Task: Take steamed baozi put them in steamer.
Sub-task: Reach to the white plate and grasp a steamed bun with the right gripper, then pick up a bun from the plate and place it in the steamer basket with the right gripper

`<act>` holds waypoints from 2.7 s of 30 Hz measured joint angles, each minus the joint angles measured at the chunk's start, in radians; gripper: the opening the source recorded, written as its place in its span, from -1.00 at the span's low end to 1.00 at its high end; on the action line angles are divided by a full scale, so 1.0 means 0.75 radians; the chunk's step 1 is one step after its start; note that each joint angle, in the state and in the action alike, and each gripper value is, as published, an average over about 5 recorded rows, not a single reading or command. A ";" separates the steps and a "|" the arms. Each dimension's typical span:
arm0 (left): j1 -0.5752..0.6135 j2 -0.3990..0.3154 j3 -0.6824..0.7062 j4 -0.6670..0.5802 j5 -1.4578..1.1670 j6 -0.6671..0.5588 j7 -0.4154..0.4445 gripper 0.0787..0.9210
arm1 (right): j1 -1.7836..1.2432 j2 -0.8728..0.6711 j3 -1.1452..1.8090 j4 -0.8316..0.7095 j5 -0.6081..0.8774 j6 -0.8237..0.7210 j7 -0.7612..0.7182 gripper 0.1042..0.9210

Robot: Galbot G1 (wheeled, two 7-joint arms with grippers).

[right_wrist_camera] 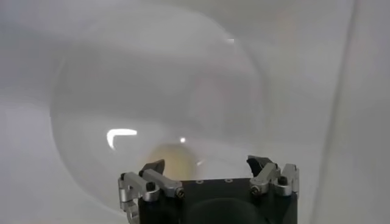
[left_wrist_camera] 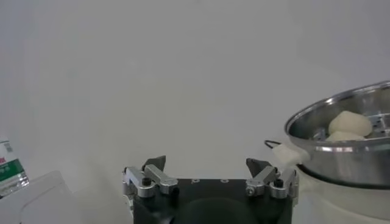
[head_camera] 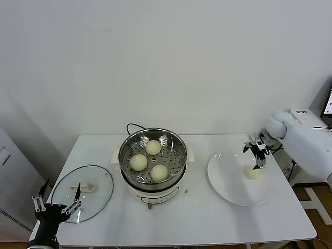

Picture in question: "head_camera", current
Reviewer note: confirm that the cream electric cooker base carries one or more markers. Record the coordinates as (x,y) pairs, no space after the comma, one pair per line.
(155,194)

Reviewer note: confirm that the stainless steel steamer basket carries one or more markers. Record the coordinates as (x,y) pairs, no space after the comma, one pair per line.
(176,160)

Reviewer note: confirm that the white side desk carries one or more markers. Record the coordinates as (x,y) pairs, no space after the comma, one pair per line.
(311,118)

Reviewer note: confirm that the black laptop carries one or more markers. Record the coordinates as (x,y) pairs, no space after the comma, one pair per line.
(329,109)

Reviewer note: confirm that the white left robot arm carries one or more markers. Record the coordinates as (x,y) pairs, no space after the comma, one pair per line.
(42,241)

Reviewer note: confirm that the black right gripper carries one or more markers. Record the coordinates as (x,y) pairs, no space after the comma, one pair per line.
(258,155)

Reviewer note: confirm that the white cabinet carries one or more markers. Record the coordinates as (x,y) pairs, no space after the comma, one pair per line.
(15,181)

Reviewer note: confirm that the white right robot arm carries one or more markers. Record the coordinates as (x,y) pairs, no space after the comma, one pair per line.
(306,145)

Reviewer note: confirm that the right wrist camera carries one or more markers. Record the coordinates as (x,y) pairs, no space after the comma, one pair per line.
(261,145)

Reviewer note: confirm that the white metal floor frame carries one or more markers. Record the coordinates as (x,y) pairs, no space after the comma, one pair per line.
(315,205)

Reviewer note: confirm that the round glass pot lid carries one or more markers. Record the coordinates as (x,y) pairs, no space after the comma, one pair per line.
(101,186)

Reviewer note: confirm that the white power plug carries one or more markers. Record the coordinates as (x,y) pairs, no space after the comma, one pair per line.
(287,169)

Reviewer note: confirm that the white round plate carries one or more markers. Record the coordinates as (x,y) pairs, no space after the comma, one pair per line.
(233,181)

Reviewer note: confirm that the white steamed baozi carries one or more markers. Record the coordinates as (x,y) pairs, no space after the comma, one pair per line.
(138,162)
(153,147)
(252,174)
(159,173)

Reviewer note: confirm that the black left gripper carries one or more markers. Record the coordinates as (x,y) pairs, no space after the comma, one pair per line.
(52,214)

